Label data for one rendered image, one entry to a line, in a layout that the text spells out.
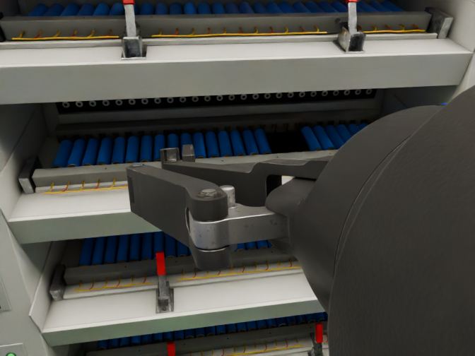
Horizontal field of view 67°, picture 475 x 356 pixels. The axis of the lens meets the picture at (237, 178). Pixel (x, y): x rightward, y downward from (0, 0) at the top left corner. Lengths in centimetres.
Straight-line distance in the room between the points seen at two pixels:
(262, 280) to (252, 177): 48
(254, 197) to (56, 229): 41
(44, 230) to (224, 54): 33
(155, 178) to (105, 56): 31
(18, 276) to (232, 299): 31
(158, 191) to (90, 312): 48
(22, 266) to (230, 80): 37
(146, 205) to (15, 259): 40
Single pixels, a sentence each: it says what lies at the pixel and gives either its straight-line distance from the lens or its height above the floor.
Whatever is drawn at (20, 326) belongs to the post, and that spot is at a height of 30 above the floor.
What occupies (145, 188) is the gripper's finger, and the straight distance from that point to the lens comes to 17.
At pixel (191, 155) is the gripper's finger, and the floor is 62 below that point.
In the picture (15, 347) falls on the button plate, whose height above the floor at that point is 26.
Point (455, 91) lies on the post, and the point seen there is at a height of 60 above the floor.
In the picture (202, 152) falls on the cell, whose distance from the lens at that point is 55.
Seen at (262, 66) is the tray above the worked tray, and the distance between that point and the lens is 45.
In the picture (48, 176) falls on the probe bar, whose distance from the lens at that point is 55.
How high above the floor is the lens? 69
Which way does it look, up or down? 23 degrees down
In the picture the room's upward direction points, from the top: 1 degrees counter-clockwise
